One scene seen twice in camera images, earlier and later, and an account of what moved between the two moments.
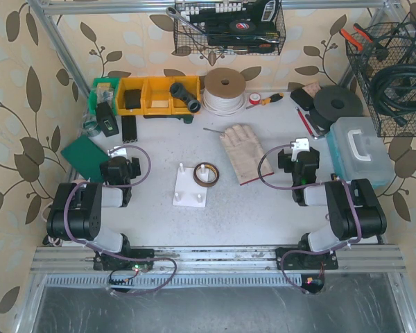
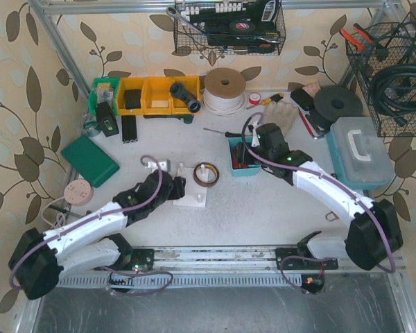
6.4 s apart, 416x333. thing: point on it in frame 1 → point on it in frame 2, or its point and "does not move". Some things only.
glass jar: (89, 123) does not move
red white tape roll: (254, 98) does not move
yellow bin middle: (156, 97) does not move
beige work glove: (246, 153) → (281, 113)
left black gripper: (135, 167) → (177, 186)
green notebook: (87, 157) does not move
